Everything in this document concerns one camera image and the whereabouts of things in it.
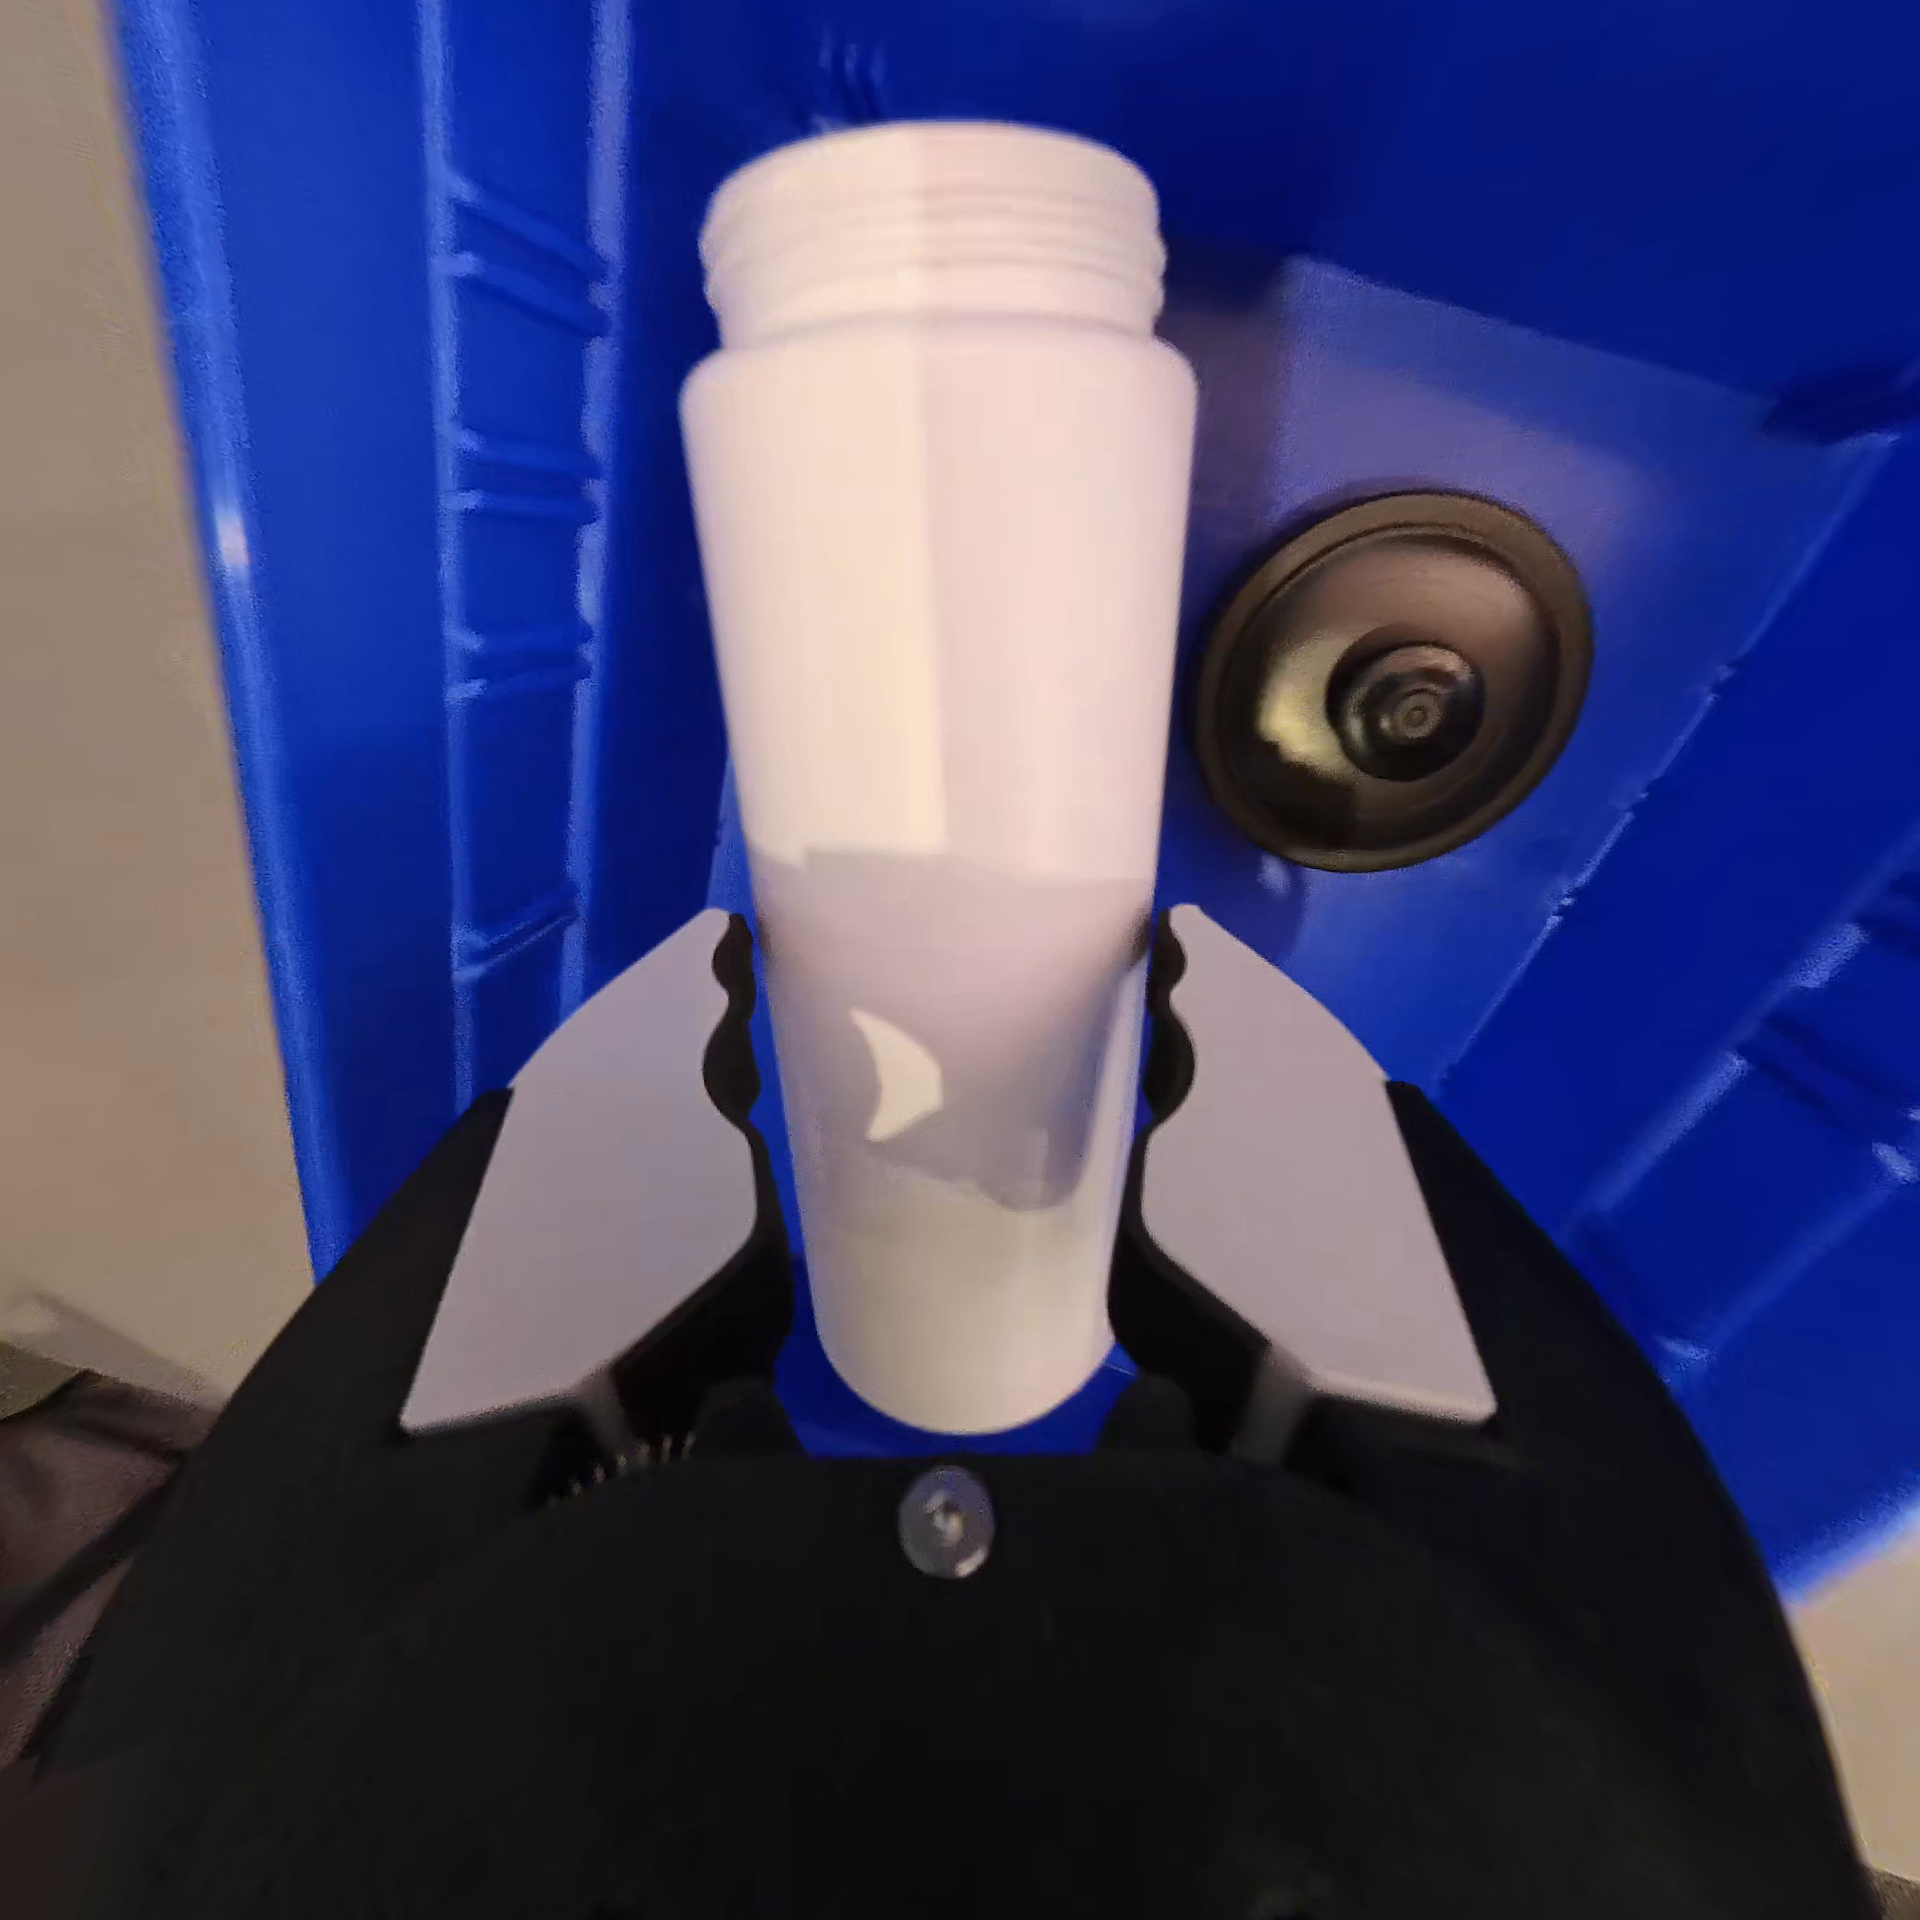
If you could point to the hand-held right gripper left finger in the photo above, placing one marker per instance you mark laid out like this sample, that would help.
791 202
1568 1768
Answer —
600 1201

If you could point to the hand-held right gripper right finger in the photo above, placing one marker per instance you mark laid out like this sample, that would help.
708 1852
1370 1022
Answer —
1289 1201

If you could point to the black bottle lid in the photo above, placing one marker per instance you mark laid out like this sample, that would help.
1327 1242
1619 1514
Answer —
1395 676

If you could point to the white bottle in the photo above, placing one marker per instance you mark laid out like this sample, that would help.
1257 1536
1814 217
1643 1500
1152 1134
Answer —
930 600

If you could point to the blue plastic object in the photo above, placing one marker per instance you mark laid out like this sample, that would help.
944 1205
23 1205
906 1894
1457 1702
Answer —
1500 224

